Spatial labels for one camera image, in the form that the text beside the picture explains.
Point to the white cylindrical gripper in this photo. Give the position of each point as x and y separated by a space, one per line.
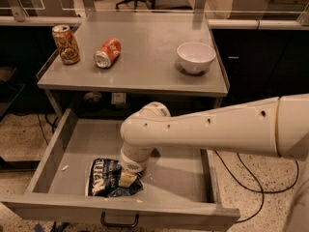
132 163

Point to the blue kettle chip bag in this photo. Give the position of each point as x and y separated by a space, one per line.
103 180

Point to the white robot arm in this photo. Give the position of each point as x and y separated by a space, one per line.
275 127

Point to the grey counter cabinet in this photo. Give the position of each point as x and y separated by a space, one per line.
147 62

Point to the white sticker label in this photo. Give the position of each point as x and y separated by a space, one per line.
118 98

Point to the orange soda can lying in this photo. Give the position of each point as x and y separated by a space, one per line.
108 53

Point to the white bowl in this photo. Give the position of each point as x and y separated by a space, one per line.
195 57

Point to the upright brown patterned can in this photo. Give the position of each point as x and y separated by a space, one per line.
66 44

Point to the black drawer handle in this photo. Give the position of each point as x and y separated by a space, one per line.
119 221

